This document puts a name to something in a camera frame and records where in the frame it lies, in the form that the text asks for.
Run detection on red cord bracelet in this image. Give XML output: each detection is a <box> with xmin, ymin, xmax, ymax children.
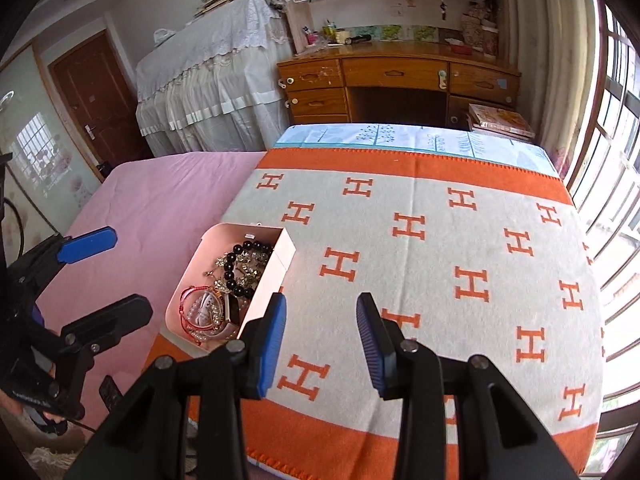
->
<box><xmin>178</xmin><ymin>285</ymin><xmax>227</xmax><ymax>346</ymax></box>

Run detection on gold leaf hair comb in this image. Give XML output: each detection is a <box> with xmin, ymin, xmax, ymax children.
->
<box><xmin>203</xmin><ymin>242</ymin><xmax>272</xmax><ymax>301</ymax></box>

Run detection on pink plastic tray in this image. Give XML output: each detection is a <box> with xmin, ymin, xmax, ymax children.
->
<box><xmin>162</xmin><ymin>223</ymin><xmax>295</xmax><ymax>358</ymax></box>

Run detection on blue patterned sheet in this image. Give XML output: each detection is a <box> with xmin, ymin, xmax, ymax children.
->
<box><xmin>274</xmin><ymin>124</ymin><xmax>558</xmax><ymax>177</ymax></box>

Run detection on black bead bracelet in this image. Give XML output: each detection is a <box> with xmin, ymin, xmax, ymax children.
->
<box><xmin>222</xmin><ymin>239</ymin><xmax>275</xmax><ymax>298</ymax></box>

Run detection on stack of books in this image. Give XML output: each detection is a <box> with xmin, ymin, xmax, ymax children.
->
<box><xmin>468</xmin><ymin>103</ymin><xmax>536</xmax><ymax>142</ymax></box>

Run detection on brown wooden door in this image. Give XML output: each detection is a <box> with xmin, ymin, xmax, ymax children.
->
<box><xmin>49</xmin><ymin>32</ymin><xmax>153</xmax><ymax>174</ymax></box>

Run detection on wooden desk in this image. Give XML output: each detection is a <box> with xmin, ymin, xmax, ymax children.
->
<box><xmin>278</xmin><ymin>42</ymin><xmax>521</xmax><ymax>129</ymax></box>

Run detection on pink bed sheet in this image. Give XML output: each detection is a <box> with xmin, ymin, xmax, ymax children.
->
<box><xmin>37</xmin><ymin>152</ymin><xmax>262</xmax><ymax>428</ymax></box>

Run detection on white smart band watch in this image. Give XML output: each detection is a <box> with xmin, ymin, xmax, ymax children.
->
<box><xmin>193</xmin><ymin>292</ymin><xmax>239</xmax><ymax>341</ymax></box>

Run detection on wooden bookshelf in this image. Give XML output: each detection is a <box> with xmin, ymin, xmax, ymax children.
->
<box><xmin>284</xmin><ymin>0</ymin><xmax>509</xmax><ymax>54</ymax></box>

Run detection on orange grey H blanket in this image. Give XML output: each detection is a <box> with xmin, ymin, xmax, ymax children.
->
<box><xmin>144</xmin><ymin>146</ymin><xmax>604</xmax><ymax>480</ymax></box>

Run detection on white lace covered furniture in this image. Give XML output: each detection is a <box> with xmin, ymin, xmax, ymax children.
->
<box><xmin>136</xmin><ymin>0</ymin><xmax>293</xmax><ymax>157</ymax></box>

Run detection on beige curtain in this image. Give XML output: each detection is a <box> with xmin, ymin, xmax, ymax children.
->
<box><xmin>504</xmin><ymin>0</ymin><xmax>601</xmax><ymax>179</ymax></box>

